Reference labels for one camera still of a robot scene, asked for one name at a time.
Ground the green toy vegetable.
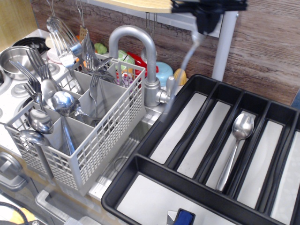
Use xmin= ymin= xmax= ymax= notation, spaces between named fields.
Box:
xmin=94 ymin=43 xmax=107 ymax=54

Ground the white metal post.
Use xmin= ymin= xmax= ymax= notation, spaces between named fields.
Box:
xmin=212 ymin=11 xmax=239 ymax=81

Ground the small steel fork back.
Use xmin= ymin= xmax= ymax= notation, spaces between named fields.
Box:
xmin=82 ymin=32 xmax=100 ymax=71

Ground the steel spoon in tray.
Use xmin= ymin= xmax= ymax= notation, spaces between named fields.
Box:
xmin=216 ymin=112 xmax=255 ymax=192

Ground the grey toy faucet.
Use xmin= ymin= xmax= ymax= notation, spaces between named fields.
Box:
xmin=109 ymin=25 xmax=175 ymax=107

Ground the wooden round shelf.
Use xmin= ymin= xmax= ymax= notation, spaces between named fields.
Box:
xmin=97 ymin=0 xmax=172 ymax=13

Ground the large steel fork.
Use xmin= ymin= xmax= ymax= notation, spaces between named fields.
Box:
xmin=50 ymin=32 xmax=83 ymax=94

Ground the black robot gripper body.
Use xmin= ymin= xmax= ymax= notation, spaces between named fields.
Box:
xmin=171 ymin=0 xmax=248 ymax=34

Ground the steel slotted spoon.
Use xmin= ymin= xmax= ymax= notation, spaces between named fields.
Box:
xmin=46 ymin=16 xmax=83 ymax=58

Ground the steel pot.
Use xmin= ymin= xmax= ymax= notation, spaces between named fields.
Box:
xmin=0 ymin=46 xmax=33 ymax=80

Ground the steel spoon lowest left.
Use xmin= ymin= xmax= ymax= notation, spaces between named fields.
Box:
xmin=0 ymin=122 xmax=49 ymax=146

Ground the blue object at bottom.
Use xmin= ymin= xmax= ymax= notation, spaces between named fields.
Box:
xmin=166 ymin=208 xmax=195 ymax=225

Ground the yellow toy lemon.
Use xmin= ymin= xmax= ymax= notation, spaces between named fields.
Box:
xmin=173 ymin=68 xmax=188 ymax=86

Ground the steel spoon centre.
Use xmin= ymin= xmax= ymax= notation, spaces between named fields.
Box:
xmin=41 ymin=79 xmax=75 ymax=156

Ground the steel fork middle compartment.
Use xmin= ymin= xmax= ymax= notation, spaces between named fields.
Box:
xmin=90 ymin=74 xmax=99 ymax=117

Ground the steel spoon front left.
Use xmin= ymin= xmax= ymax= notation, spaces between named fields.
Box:
xmin=28 ymin=109 xmax=54 ymax=134

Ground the light blue toy bowl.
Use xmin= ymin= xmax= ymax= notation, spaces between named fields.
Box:
xmin=156 ymin=61 xmax=173 ymax=83

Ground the steel fork left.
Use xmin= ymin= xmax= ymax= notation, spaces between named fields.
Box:
xmin=9 ymin=43 xmax=47 ymax=111

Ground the red toy pepper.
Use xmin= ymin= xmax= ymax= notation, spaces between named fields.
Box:
xmin=126 ymin=52 xmax=159 ymax=75

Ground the black cutlery tray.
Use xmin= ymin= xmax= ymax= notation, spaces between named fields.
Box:
xmin=101 ymin=75 xmax=300 ymax=225

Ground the grey plastic cutlery basket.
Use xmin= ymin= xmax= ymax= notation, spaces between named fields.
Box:
xmin=7 ymin=60 xmax=146 ymax=196

